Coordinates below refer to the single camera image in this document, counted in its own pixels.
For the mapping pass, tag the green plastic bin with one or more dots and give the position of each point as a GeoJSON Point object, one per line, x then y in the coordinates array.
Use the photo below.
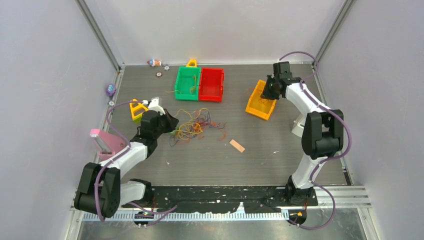
{"type": "Point", "coordinates": [187, 82]}

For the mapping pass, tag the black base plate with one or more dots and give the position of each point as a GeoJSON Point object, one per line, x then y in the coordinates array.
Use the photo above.
{"type": "Point", "coordinates": [224, 199]}

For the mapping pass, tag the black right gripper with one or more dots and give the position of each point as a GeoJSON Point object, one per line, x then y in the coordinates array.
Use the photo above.
{"type": "Point", "coordinates": [266, 93]}

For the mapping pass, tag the orange plastic bin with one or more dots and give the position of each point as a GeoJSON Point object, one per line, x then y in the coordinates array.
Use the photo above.
{"type": "Point", "coordinates": [258, 106]}

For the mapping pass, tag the purple egg toy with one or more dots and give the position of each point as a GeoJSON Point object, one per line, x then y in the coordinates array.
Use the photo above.
{"type": "Point", "coordinates": [111, 89]}

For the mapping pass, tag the yellow triangular toy block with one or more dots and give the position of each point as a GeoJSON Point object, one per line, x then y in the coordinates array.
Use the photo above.
{"type": "Point", "coordinates": [137, 108]}

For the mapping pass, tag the white toy toaster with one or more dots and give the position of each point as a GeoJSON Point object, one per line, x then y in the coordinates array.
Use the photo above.
{"type": "Point", "coordinates": [298, 126]}

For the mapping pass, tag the pink toy toaster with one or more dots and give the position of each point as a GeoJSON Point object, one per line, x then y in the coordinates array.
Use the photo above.
{"type": "Point", "coordinates": [107, 145]}

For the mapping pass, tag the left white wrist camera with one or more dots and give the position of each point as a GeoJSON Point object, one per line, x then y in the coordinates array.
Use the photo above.
{"type": "Point", "coordinates": [154, 104]}

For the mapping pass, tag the small clown figurine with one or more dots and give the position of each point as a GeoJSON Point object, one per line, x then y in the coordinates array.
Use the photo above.
{"type": "Point", "coordinates": [154, 62]}

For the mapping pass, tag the red plastic bin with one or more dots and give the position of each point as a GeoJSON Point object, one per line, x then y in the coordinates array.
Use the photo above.
{"type": "Point", "coordinates": [211, 85]}

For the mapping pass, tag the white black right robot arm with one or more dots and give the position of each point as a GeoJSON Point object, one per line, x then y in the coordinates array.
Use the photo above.
{"type": "Point", "coordinates": [323, 132]}

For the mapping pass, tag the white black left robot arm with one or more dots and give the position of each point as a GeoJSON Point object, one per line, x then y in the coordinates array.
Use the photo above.
{"type": "Point", "coordinates": [100, 190]}

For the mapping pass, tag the small wooden block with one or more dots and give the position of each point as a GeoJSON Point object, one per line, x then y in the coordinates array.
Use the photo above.
{"type": "Point", "coordinates": [237, 146]}

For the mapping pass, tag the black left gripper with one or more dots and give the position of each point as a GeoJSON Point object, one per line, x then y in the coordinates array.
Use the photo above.
{"type": "Point", "coordinates": [171, 121]}

